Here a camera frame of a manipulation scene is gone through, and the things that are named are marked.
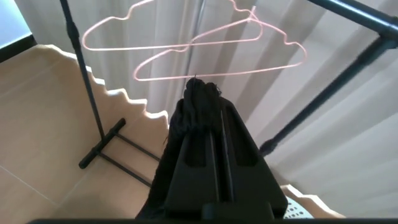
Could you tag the black clothes rack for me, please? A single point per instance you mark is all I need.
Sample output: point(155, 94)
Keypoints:
point(377, 20)

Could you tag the white curtain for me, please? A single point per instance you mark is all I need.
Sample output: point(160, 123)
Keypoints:
point(342, 140)

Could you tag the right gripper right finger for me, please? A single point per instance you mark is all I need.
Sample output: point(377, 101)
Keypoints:
point(258, 186)

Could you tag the black shorts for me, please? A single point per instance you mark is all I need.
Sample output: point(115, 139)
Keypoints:
point(199, 102)

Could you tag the white laundry basket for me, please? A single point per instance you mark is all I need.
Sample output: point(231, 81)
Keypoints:
point(295, 210)

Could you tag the pink clothes hanger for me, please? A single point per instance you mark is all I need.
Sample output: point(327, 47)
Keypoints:
point(124, 49)
point(217, 74)

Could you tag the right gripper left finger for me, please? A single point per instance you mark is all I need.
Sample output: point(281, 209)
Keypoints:
point(189, 186)

